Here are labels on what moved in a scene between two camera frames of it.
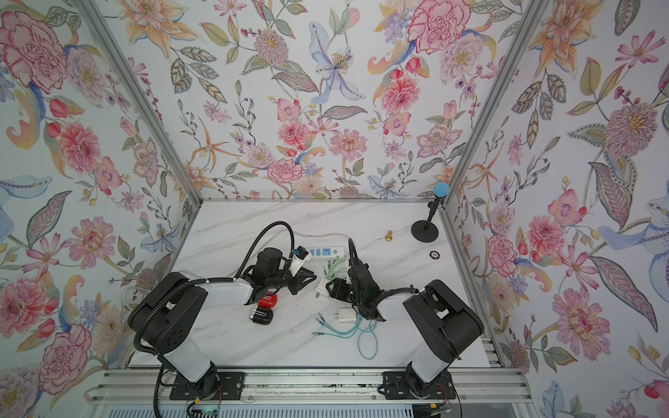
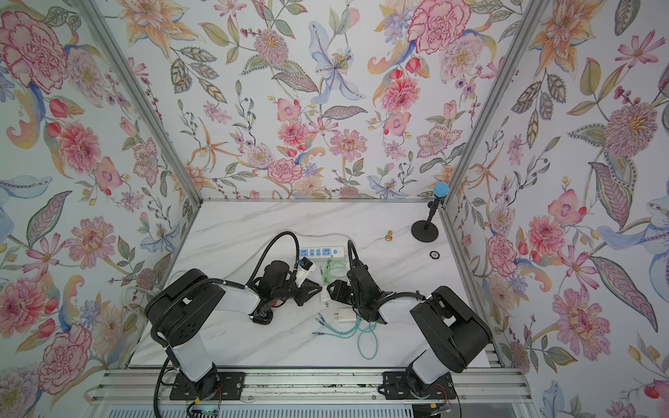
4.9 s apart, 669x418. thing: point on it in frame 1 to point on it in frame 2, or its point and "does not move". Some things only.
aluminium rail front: [155, 386] does not move
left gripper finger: [304, 273] to [308, 285]
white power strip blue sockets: [326, 252] does not move
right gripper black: [339, 291] does not move
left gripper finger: [299, 286] to [300, 300]
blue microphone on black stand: [425, 231] does not move
